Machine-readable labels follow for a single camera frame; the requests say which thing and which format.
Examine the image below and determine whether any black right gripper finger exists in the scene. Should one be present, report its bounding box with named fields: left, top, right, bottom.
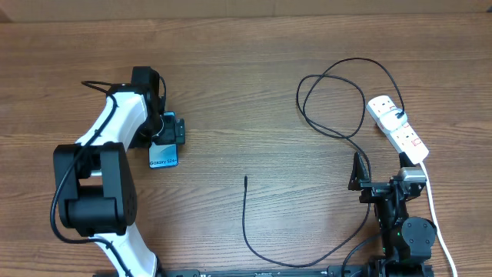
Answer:
left=399, top=152, right=415, bottom=168
left=348, top=152, right=370, bottom=191

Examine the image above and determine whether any Galaxy S24 smartphone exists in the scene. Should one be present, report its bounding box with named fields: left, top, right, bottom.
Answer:
left=149, top=112, right=178, bottom=169

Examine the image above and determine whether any black USB charging cable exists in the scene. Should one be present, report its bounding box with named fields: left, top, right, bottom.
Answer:
left=241, top=57, right=407, bottom=269

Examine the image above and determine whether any white power strip cord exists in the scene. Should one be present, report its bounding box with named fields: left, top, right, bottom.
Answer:
left=418, top=161, right=459, bottom=277

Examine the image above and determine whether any white power strip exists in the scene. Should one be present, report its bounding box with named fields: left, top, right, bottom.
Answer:
left=366, top=95, right=429, bottom=165

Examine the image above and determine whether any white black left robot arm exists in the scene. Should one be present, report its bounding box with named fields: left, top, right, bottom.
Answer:
left=49, top=66, right=186, bottom=276

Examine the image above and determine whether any cardboard backdrop panel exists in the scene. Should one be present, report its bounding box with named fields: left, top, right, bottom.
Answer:
left=1, top=0, right=491, bottom=23

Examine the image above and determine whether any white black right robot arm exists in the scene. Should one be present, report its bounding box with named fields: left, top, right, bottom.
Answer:
left=341, top=153, right=437, bottom=276

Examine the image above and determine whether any white USB charger plug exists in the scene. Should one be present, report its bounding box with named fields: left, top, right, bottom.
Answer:
left=377, top=108, right=407, bottom=134

